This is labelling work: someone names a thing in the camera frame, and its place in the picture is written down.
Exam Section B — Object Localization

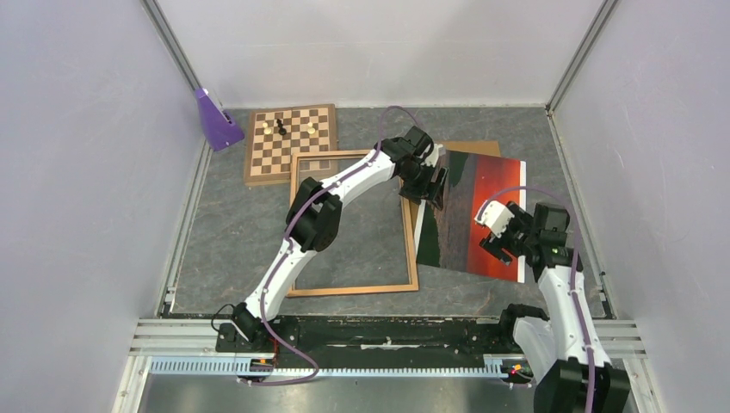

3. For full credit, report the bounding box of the black chess piece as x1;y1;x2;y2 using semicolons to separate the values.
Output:
275;119;288;136

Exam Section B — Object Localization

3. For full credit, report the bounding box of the red sunset photo print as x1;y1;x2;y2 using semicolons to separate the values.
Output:
414;151;527;283

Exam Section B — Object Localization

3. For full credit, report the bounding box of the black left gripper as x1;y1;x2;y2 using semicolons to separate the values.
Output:
399;162;449;212

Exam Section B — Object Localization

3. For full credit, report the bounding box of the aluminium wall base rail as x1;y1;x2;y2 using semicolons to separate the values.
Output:
155;141;213;317

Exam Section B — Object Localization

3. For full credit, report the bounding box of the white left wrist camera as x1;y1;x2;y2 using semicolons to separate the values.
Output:
424;143;446;167

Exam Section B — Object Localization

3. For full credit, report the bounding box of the wooden picture frame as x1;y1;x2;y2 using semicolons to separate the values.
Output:
287;150;419;298

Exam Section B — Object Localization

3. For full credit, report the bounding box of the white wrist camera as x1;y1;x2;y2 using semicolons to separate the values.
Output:
424;143;446;167
473;200;515;237

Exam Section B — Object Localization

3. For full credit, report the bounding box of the slotted cable duct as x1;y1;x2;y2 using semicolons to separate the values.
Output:
149;355;537;379

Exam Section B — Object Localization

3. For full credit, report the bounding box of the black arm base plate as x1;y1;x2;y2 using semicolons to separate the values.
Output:
213;315;555;357

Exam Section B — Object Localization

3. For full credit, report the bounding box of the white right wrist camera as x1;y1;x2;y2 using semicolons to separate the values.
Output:
473;200;515;237

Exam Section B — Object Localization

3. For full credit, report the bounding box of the purple wedge stand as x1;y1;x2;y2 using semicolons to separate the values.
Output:
195;88;244;151

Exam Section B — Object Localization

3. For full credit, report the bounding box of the wooden chessboard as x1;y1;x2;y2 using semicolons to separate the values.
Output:
244;103;338;187

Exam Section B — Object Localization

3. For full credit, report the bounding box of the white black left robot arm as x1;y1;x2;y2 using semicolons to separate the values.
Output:
232;126;449;351

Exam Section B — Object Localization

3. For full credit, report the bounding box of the brown cardboard backing board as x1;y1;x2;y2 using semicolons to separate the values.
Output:
409;140;501;231

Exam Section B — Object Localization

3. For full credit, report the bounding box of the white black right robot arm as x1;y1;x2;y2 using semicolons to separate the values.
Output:
474;200;631;412

